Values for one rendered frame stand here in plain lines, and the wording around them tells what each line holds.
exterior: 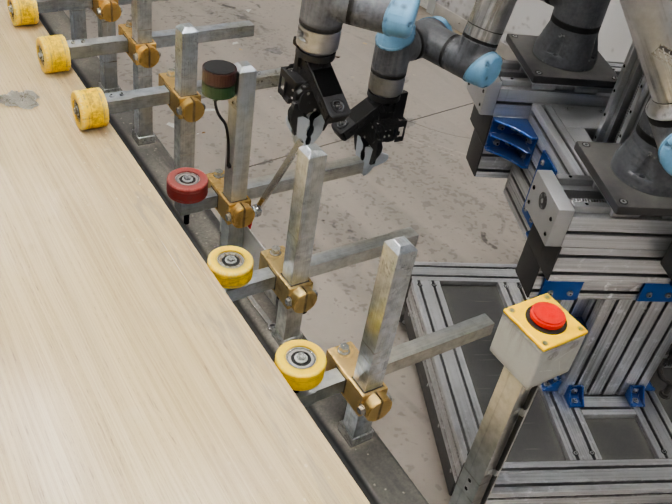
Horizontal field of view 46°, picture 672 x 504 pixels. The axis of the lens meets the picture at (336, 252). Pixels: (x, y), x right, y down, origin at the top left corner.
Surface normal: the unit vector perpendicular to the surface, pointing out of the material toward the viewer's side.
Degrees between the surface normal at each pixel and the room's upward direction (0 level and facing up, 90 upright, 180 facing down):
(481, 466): 90
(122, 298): 0
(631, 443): 0
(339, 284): 0
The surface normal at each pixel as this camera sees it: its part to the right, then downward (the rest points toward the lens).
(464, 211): 0.14, -0.76
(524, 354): -0.85, 0.24
